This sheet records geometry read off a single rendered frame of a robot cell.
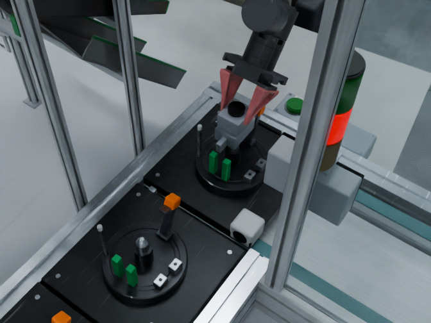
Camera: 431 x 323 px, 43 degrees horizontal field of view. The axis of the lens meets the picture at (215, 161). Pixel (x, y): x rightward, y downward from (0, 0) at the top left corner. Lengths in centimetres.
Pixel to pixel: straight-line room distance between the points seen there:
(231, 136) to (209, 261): 22
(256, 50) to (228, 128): 14
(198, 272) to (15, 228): 40
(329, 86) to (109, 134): 77
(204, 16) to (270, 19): 73
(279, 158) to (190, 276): 29
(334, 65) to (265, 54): 38
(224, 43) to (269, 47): 57
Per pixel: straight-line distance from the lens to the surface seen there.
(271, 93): 92
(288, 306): 93
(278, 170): 73
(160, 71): 108
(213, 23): 153
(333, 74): 54
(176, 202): 87
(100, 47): 94
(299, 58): 144
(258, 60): 90
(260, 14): 83
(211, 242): 94
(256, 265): 94
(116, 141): 123
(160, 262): 90
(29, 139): 128
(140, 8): 96
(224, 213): 97
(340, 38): 51
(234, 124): 92
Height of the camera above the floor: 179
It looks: 52 degrees down
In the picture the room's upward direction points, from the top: 2 degrees clockwise
